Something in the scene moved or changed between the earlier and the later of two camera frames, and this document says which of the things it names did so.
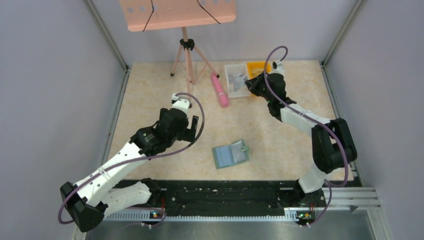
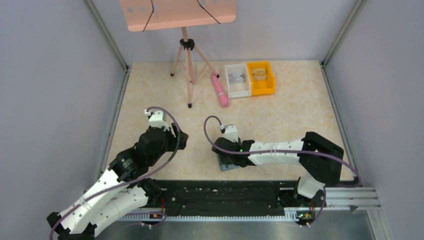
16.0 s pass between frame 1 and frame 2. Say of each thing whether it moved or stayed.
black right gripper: moved
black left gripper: moved
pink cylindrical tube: stayed
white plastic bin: stayed
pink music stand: stayed
